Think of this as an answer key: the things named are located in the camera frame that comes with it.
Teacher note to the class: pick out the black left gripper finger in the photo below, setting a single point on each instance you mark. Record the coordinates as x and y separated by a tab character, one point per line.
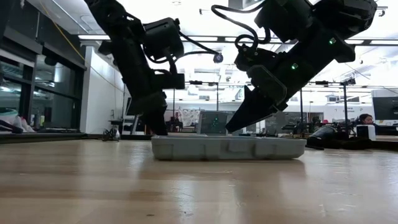
155	109

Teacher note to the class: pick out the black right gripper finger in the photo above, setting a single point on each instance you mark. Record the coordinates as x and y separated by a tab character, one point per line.
264	90

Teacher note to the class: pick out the grey plastic tool case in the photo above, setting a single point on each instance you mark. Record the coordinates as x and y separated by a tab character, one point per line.
227	147

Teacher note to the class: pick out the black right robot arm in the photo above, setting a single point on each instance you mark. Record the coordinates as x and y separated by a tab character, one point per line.
335	18

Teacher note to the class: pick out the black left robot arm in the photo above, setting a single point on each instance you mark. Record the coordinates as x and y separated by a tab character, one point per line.
109	18

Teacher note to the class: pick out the black monitor on stand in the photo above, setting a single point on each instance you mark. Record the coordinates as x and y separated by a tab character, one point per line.
133	107

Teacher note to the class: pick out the white banner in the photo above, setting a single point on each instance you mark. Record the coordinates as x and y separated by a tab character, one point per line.
189	116

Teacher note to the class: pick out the black safety glasses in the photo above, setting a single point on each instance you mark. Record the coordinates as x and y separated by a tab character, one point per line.
111	134

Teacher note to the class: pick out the grey box with green lights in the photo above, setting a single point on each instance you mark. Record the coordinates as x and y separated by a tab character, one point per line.
214	123

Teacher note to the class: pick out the person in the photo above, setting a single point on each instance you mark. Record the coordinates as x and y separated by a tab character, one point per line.
366	119

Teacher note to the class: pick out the white box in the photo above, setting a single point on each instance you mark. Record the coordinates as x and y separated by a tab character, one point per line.
366	132

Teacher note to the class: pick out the white cloth bundle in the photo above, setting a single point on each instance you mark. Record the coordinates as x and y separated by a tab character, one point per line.
12	119

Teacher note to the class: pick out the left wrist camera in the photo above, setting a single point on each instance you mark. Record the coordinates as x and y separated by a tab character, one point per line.
171	81

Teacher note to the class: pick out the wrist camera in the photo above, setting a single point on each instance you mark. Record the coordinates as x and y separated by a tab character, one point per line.
171	81
252	56

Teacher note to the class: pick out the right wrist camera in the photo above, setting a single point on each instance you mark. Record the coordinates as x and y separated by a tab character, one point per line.
252	56

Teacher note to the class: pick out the black ceiling dome camera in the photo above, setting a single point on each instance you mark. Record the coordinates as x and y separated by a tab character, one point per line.
218	58

